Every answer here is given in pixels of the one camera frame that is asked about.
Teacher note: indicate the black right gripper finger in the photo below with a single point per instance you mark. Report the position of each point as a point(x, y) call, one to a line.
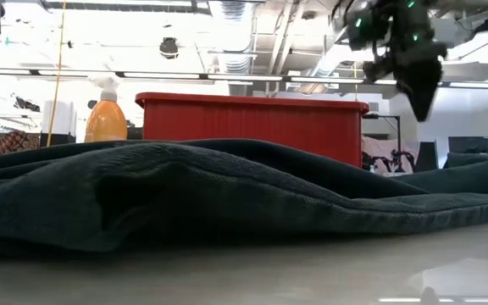
point(422, 93)

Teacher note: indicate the dark blue denim jeans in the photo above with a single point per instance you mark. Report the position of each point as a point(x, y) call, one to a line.
point(184, 199)

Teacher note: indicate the red plastic bin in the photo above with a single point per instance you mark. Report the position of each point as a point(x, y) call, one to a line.
point(248, 123)

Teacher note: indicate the black monitor back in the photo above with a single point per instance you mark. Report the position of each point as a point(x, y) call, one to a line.
point(426, 156)

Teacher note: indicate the black computer monitor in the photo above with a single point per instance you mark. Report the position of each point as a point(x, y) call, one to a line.
point(469, 145)

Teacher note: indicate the linear ceiling light strip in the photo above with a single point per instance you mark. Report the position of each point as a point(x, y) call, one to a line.
point(244, 77)

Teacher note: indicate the orange spray bottle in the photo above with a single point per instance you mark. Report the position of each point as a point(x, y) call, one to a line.
point(106, 123)

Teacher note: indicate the black panel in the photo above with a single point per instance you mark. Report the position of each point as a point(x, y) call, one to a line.
point(57, 139)

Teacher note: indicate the red patterned cloth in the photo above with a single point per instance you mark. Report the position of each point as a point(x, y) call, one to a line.
point(15, 142)

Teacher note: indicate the silver ventilation duct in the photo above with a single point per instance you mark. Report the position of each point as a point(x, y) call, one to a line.
point(333, 51)

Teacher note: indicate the black ceiling dome camera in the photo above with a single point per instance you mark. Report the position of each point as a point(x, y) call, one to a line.
point(169, 47)

